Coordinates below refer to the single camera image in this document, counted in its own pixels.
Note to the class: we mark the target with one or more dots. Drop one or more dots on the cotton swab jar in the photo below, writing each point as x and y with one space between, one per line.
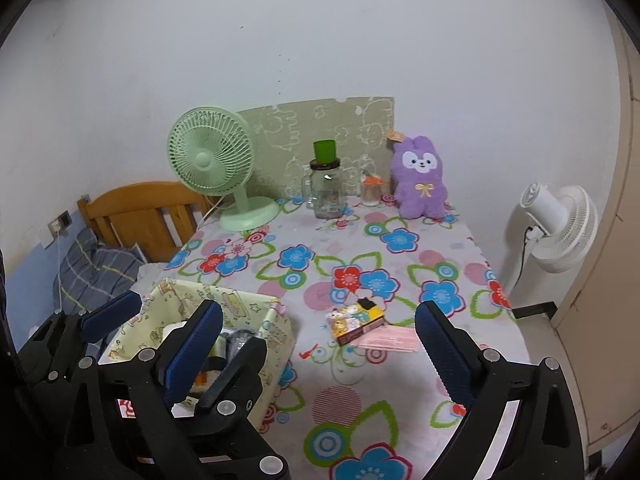
372 187

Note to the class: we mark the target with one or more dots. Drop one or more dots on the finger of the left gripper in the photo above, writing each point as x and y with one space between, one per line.
63 340
218 441

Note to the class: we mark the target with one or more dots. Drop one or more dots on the glass jar green lid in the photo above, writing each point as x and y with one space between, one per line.
323 187

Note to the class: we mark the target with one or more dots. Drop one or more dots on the green desk fan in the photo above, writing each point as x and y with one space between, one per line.
211 152

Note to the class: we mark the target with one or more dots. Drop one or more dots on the wall power outlet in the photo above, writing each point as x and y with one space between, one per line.
60 224

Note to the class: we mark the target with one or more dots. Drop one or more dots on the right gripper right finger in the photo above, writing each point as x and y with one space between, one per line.
544 440

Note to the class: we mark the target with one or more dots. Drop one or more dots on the white standing fan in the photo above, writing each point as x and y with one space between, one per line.
564 226

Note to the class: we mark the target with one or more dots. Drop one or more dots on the yellow cartoon tissue pack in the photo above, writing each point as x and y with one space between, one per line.
348 323

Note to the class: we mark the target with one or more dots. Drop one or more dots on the grey plaid pillow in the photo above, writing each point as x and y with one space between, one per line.
91 274

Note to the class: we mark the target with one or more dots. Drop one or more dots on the yellow patterned fabric box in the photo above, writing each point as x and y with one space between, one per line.
174 301

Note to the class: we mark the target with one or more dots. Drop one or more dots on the purple plush bunny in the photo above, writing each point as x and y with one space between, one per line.
416 170

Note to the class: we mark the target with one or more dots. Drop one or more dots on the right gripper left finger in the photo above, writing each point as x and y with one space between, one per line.
132 400

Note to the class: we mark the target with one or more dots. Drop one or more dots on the floral tablecloth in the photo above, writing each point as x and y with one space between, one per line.
348 392

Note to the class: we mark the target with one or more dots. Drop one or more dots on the clear plastic bag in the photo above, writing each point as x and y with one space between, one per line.
234 340

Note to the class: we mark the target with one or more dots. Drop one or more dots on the pink paper packet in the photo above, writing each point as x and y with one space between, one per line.
390 338

